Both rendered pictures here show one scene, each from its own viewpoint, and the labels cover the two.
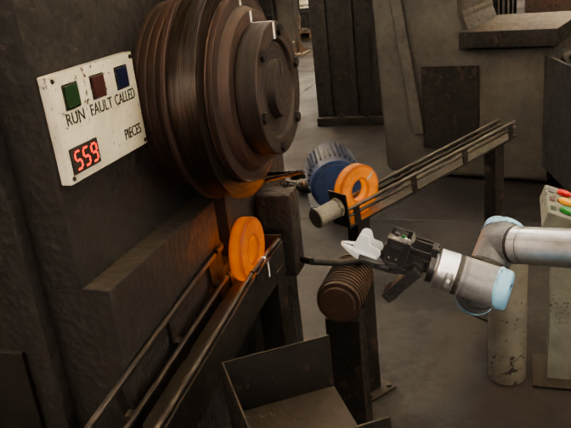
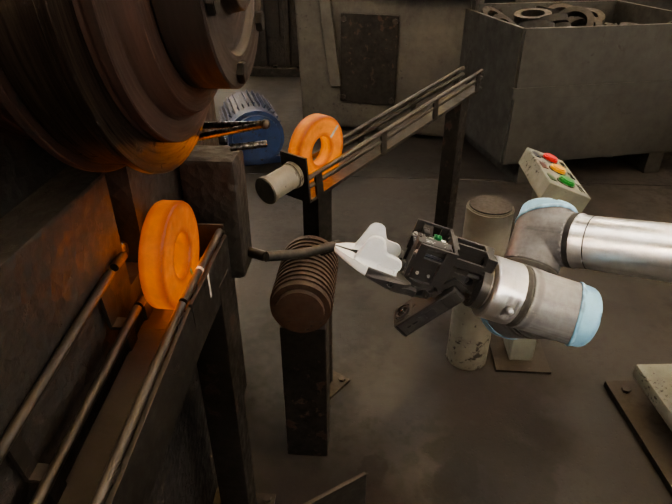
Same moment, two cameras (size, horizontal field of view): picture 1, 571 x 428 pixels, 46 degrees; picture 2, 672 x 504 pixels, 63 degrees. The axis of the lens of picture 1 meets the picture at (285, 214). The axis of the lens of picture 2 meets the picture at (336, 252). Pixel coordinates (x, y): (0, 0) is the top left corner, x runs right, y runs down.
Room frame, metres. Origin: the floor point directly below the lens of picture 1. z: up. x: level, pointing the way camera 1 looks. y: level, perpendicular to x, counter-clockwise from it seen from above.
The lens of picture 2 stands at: (0.79, 0.06, 1.14)
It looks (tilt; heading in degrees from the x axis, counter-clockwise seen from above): 31 degrees down; 344
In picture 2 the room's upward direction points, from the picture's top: straight up
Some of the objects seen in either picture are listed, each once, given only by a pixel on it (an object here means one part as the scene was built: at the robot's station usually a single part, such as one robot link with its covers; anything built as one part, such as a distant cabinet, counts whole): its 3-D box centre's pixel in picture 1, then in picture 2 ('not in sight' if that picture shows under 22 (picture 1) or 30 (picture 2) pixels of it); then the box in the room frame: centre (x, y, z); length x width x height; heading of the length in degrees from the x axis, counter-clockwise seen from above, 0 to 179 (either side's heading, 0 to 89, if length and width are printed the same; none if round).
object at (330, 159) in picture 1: (331, 174); (249, 125); (3.74, -0.30, 0.17); 0.57 x 0.31 x 0.34; 0
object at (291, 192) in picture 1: (279, 231); (216, 213); (1.71, 0.02, 0.68); 0.11 x 0.08 x 0.24; 70
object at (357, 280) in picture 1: (351, 346); (308, 352); (1.75, -0.15, 0.27); 0.22 x 0.13 x 0.53; 160
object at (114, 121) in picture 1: (98, 114); not in sight; (1.20, 0.31, 1.15); 0.26 x 0.02 x 0.18; 160
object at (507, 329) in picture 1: (507, 306); (477, 287); (1.89, -0.67, 0.26); 0.12 x 0.12 x 0.52
